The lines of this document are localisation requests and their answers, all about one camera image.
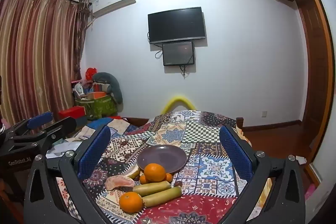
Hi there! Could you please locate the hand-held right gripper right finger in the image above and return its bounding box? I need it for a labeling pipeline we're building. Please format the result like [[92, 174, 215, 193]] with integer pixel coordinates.
[[218, 125, 307, 224]]

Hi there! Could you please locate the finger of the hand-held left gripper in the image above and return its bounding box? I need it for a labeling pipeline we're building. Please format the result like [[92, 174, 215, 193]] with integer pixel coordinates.
[[10, 117, 77, 153], [5, 112, 54, 136]]

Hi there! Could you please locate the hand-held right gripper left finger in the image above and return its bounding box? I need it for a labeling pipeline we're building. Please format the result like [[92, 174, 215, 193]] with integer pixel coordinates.
[[24, 125, 116, 224]]

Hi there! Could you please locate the peeled pomelo segment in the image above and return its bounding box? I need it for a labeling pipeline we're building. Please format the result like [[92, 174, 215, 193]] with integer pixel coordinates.
[[105, 175, 135, 191]]

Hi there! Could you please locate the pomelo wedge with peel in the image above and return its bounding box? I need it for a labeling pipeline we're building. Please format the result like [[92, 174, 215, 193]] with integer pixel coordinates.
[[123, 165, 141, 180]]

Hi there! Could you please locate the large orange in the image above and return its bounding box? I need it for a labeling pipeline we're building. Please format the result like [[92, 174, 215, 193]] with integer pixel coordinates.
[[144, 163, 166, 182]]

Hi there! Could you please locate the sugarcane piece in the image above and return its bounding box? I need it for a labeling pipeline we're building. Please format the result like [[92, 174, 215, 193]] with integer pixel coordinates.
[[142, 186, 182, 208], [133, 181, 172, 197]]

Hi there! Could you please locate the purple plate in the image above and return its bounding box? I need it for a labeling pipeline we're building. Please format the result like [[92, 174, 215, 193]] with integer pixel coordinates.
[[137, 145, 188, 174]]

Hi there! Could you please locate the red box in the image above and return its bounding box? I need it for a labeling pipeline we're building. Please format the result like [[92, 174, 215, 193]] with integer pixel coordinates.
[[58, 106, 86, 119]]

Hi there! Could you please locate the white cloth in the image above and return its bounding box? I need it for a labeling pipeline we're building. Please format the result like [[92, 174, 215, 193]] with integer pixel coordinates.
[[47, 127, 91, 159]]

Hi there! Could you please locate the patchwork printed blanket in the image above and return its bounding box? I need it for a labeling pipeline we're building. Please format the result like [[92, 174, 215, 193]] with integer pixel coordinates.
[[56, 110, 273, 224]]

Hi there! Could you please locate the blue beige quilt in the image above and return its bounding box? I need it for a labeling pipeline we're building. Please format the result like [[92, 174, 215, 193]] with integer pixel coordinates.
[[87, 116, 133, 136]]

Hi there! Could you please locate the green fabric bag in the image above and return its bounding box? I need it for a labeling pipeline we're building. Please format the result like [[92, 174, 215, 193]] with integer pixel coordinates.
[[76, 98, 117, 119]]

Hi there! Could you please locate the grey plush pillow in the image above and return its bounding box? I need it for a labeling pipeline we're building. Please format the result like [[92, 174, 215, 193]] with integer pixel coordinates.
[[93, 72, 123, 104]]

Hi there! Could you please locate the small black monitor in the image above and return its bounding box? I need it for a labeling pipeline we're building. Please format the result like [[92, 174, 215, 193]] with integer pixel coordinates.
[[162, 42, 195, 66]]

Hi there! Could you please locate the white air conditioner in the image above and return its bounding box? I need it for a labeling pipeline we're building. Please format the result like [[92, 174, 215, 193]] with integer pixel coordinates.
[[91, 0, 137, 17]]

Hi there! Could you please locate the black wall television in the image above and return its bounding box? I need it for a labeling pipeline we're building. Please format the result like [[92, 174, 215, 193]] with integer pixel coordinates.
[[148, 7, 206, 44]]

